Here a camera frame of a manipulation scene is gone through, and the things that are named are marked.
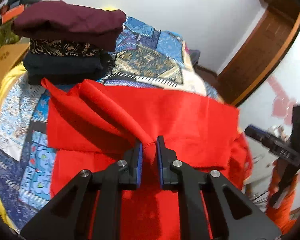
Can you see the maroon folded garment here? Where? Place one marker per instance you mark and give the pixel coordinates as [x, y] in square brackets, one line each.
[65, 20]

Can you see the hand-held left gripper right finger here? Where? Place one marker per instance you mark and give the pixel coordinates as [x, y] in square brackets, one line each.
[160, 160]

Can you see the green patterned cloth cover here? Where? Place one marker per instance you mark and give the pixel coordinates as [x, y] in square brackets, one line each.
[5, 36]

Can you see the wooden folding lap table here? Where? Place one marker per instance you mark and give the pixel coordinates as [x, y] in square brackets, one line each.
[7, 57]

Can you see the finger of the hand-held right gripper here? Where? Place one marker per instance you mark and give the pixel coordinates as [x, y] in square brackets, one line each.
[260, 133]

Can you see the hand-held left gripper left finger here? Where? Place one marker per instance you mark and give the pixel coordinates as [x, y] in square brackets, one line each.
[139, 160]

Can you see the red zip jacket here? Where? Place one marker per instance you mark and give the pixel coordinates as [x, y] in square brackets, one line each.
[190, 120]

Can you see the dark navy folded garment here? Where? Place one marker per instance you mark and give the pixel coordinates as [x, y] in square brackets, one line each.
[65, 66]

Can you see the brown wooden door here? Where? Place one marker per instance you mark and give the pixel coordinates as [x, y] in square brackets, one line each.
[255, 62]

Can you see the purple grey backpack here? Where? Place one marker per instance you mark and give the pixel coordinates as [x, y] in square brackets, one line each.
[195, 56]

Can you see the person's right forearm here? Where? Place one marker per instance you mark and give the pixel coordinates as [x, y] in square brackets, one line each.
[286, 212]

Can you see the blue patchwork bed blanket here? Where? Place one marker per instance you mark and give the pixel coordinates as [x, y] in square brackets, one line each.
[145, 60]

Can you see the orange box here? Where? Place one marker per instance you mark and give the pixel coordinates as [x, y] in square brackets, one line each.
[12, 13]

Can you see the black patterned folded garment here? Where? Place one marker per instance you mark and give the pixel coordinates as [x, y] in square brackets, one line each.
[65, 48]

